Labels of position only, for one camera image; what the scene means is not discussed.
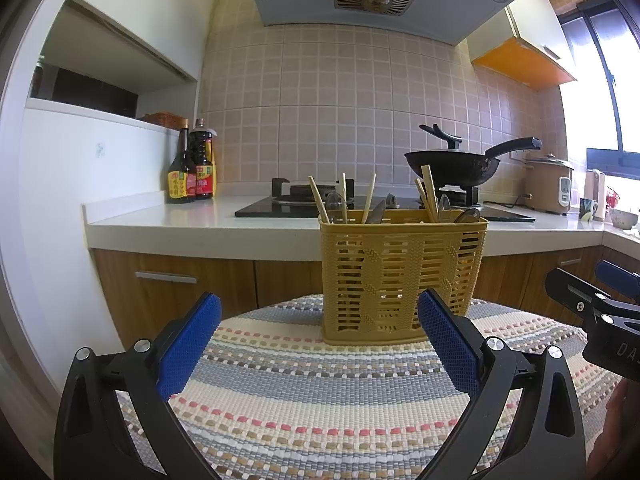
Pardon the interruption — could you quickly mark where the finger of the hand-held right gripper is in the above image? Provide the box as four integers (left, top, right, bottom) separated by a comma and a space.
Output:
594, 259, 640, 307
544, 267, 609, 329

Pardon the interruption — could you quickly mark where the white electric kettle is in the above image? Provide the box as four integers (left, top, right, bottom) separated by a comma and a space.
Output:
583, 170, 607, 221

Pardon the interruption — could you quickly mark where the large dark sauce bottle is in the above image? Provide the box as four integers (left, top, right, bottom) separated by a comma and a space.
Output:
189, 118, 220, 200

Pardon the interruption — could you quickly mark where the white bowl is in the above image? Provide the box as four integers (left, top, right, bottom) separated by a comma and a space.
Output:
608, 207, 640, 231

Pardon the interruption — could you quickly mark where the dark framed window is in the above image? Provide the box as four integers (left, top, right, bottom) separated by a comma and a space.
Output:
556, 0, 640, 182

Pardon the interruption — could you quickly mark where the metal drawer handle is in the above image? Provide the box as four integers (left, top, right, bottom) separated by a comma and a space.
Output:
134, 270, 199, 285

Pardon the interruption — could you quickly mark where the wok lid with black handle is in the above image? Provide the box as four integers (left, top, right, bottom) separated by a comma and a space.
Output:
419, 124, 464, 154

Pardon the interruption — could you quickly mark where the beige rice cooker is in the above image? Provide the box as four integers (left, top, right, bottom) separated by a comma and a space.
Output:
522, 154, 575, 216

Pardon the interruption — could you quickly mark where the black wok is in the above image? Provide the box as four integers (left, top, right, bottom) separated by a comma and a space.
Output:
403, 136, 544, 190

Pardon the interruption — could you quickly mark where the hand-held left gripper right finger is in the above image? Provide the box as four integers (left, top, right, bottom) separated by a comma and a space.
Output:
416, 287, 587, 480

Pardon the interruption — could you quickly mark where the rice cooker power cable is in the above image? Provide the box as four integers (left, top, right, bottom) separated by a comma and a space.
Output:
481, 191, 532, 210

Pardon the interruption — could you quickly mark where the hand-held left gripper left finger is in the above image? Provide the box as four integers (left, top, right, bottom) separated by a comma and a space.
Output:
52, 291, 223, 480

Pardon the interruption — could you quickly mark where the wall cabinet with orange underside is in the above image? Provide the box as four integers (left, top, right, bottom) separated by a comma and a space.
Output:
470, 4, 579, 92

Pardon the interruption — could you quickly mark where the striped woven mat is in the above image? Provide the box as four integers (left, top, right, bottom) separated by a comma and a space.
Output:
115, 294, 621, 480

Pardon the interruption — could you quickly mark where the small dark sauce bottle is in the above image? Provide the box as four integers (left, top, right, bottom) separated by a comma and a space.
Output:
167, 119, 197, 204

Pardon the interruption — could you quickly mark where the white wall cabinet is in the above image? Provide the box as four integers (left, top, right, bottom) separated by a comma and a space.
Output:
37, 0, 199, 84

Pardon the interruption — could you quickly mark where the black gas stove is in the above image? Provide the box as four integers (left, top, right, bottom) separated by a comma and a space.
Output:
235, 177, 536, 224

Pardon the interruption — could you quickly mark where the person's right hand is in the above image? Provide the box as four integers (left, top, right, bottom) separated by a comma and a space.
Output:
586, 381, 640, 480

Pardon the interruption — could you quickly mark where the yellow plastic utensil basket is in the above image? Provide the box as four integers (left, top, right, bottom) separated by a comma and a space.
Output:
318, 210, 489, 346

